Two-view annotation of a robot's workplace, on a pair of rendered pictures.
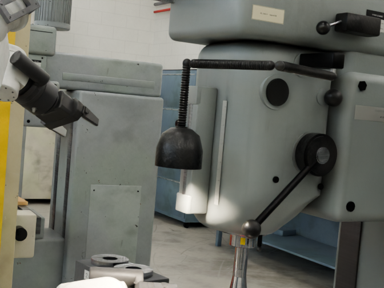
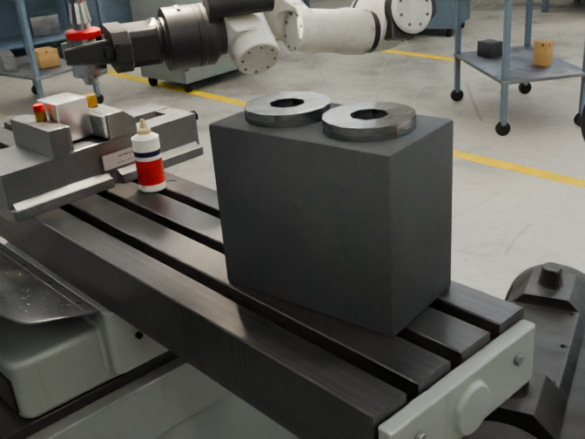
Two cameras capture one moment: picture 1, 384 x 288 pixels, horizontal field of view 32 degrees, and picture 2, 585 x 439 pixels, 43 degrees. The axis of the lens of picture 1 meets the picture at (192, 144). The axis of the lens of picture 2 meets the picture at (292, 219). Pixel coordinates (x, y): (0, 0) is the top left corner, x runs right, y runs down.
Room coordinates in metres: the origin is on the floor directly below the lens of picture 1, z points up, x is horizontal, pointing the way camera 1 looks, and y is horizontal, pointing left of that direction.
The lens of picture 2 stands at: (2.24, -0.03, 1.34)
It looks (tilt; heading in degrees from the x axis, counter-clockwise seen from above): 24 degrees down; 169
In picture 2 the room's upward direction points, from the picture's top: 5 degrees counter-clockwise
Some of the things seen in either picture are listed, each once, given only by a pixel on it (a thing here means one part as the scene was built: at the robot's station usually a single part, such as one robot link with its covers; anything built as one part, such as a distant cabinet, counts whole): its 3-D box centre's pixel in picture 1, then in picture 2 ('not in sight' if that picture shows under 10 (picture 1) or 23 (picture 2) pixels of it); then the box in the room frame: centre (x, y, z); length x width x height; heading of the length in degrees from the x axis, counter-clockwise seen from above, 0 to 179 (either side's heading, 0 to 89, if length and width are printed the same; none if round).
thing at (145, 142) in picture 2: not in sight; (147, 154); (1.16, -0.04, 1.00); 0.04 x 0.04 x 0.11
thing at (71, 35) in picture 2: not in sight; (83, 33); (1.18, -0.10, 1.18); 0.05 x 0.05 x 0.01
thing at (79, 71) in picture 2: not in sight; (87, 56); (1.18, -0.10, 1.15); 0.05 x 0.05 x 0.05
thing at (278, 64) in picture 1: (307, 71); not in sight; (0.98, -0.16, 1.58); 0.17 x 0.01 x 0.01; 143
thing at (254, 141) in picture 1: (254, 138); not in sight; (1.18, -0.11, 1.47); 0.21 x 0.19 x 0.32; 30
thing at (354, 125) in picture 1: (336, 143); not in sight; (1.27, -0.27, 1.47); 0.24 x 0.19 x 0.26; 30
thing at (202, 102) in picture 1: (196, 149); not in sight; (1.12, -0.01, 1.45); 0.04 x 0.04 x 0.21; 30
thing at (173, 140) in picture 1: (179, 146); not in sight; (1.03, 0.02, 1.45); 0.07 x 0.07 x 0.06
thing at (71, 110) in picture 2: not in sight; (64, 117); (1.08, -0.16, 1.05); 0.06 x 0.05 x 0.06; 33
